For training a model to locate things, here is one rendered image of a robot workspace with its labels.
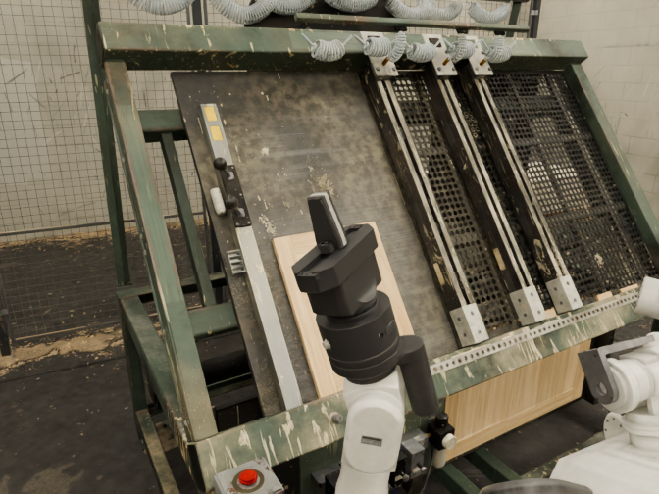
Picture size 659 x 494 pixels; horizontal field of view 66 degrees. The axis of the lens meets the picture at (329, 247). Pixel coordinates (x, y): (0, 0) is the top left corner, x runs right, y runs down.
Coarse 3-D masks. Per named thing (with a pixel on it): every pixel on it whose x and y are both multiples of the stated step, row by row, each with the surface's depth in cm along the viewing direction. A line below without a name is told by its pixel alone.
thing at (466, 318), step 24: (384, 72) 187; (384, 96) 187; (384, 120) 188; (408, 144) 185; (408, 168) 181; (408, 192) 183; (432, 216) 179; (432, 240) 176; (456, 264) 174; (456, 288) 170; (456, 312) 171; (480, 336) 167
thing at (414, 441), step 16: (416, 416) 153; (432, 416) 157; (416, 432) 153; (432, 432) 154; (448, 432) 152; (320, 448) 137; (336, 448) 140; (400, 448) 147; (416, 448) 143; (432, 448) 155; (448, 448) 152; (304, 464) 136; (320, 464) 139; (336, 464) 141; (400, 464) 140; (416, 464) 143; (432, 464) 158; (304, 480) 137; (320, 480) 135; (336, 480) 132; (400, 480) 142
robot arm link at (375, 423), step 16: (352, 400) 59; (368, 400) 57; (384, 400) 57; (352, 416) 58; (368, 416) 57; (384, 416) 57; (400, 416) 57; (352, 432) 58; (368, 432) 58; (384, 432) 58; (400, 432) 58; (352, 448) 59; (368, 448) 59; (384, 448) 59; (352, 464) 60; (368, 464) 60; (384, 464) 60
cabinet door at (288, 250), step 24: (288, 240) 157; (312, 240) 160; (288, 264) 154; (384, 264) 168; (288, 288) 152; (384, 288) 165; (312, 312) 152; (312, 336) 149; (312, 360) 147; (336, 384) 147
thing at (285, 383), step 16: (208, 128) 157; (208, 144) 158; (224, 144) 157; (224, 192) 152; (240, 240) 148; (256, 256) 149; (256, 272) 147; (256, 288) 145; (256, 304) 144; (272, 304) 145; (272, 320) 144; (272, 336) 142; (272, 352) 141; (272, 368) 141; (288, 368) 141; (288, 384) 139; (288, 400) 138
